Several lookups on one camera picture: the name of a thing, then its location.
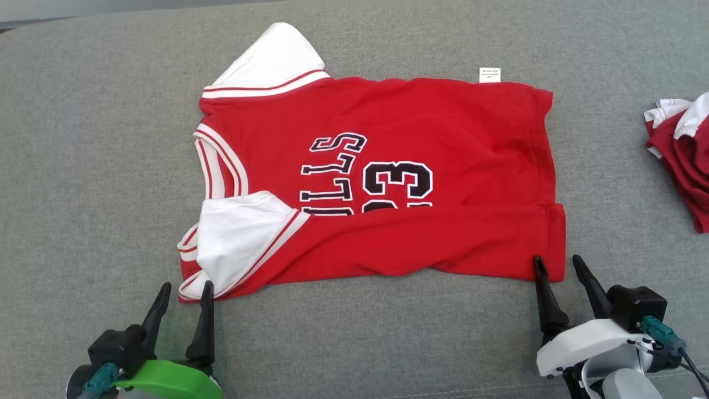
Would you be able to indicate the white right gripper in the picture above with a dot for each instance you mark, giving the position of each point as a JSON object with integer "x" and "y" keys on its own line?
{"x": 587, "y": 343}

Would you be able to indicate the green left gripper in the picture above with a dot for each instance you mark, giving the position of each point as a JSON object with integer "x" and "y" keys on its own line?
{"x": 171, "y": 382}

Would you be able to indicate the red shorts with white stripe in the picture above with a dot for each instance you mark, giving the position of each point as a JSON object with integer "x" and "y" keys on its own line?
{"x": 689, "y": 166}

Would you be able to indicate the red basketball jersey white sleeves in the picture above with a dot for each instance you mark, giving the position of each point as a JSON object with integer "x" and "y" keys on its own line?
{"x": 443, "y": 122}

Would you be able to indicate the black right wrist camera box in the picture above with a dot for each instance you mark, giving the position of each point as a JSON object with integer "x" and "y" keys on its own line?
{"x": 637, "y": 307}

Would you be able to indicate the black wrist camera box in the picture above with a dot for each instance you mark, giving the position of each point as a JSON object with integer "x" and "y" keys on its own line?
{"x": 116, "y": 346}
{"x": 637, "y": 307}

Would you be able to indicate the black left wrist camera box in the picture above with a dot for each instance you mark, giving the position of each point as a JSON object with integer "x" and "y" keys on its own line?
{"x": 116, "y": 346}

